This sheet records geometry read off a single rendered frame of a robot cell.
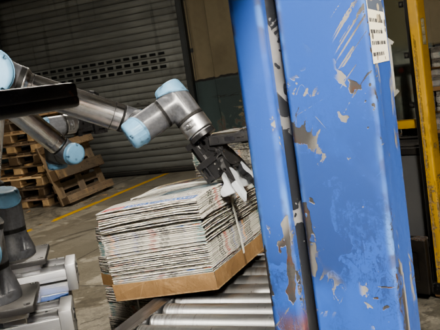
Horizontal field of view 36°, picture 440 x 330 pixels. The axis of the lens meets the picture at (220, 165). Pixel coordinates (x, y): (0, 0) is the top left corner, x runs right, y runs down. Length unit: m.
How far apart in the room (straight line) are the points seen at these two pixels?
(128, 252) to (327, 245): 1.28
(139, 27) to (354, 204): 9.83
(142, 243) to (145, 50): 8.59
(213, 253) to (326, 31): 1.23
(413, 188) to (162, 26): 6.78
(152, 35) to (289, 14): 9.69
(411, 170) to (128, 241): 2.34
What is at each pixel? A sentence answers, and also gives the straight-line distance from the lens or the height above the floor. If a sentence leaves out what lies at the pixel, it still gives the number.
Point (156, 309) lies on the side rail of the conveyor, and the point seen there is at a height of 0.80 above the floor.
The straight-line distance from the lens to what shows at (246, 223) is 1.78.
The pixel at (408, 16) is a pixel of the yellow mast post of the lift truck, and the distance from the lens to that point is 3.51.
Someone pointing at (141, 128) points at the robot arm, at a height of 1.21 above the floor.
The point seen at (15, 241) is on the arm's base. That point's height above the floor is 0.88.
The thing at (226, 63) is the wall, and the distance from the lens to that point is 9.57.
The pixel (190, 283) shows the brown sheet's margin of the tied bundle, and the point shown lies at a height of 0.84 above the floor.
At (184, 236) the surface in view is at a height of 0.95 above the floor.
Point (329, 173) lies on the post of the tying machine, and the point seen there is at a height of 1.24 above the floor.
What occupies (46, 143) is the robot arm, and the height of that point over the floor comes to 1.17.
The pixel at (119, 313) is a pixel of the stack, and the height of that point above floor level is 0.50.
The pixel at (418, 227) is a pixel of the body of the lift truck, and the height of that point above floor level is 0.34.
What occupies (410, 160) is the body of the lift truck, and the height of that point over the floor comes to 0.72.
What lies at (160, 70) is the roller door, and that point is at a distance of 10.05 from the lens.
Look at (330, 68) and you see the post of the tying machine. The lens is 0.39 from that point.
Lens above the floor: 1.30
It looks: 7 degrees down
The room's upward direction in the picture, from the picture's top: 8 degrees counter-clockwise
